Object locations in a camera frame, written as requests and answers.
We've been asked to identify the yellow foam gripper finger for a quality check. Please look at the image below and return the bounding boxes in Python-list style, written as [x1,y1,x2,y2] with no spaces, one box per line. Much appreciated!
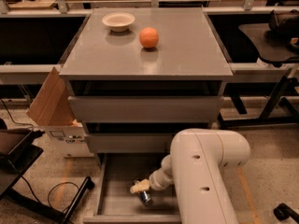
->
[130,179,150,194]

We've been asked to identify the red bull can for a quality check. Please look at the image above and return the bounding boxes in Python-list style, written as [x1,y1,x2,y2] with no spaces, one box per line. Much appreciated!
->
[136,190,152,206]

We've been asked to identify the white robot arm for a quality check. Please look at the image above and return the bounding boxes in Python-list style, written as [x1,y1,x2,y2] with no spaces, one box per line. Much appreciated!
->
[130,129,250,224]

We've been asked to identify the grey open bottom drawer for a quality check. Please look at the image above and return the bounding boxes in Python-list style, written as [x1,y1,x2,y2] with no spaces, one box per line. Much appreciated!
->
[83,153,181,224]

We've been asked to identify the grey middle drawer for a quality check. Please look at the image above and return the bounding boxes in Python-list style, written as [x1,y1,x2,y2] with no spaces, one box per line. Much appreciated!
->
[85,133,174,153]

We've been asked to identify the grey top drawer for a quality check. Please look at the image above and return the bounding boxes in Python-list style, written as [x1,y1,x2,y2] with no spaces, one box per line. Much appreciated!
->
[68,96,223,123]

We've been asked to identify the grey drawer cabinet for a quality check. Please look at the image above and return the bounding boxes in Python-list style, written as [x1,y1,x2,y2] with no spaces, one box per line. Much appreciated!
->
[58,7,234,170]

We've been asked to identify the open cardboard box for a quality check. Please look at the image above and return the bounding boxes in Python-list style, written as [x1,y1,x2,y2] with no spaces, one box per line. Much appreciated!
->
[27,68,93,158]

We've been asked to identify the black caster bottom right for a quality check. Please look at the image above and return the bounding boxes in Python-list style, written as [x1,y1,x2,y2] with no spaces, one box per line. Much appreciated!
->
[273,203,299,224]

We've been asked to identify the orange fruit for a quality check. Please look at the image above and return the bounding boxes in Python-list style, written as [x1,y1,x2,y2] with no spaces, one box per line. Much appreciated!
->
[139,27,159,49]

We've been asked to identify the white bowl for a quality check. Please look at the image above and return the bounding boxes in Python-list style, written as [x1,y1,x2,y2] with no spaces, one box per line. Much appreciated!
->
[102,12,135,33]

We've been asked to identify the black office chair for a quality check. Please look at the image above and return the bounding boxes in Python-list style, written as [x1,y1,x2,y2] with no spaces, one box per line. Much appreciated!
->
[238,9,299,67]

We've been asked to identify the black stand with cable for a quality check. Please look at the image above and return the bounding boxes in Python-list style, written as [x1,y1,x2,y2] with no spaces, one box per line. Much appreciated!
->
[0,119,94,224]

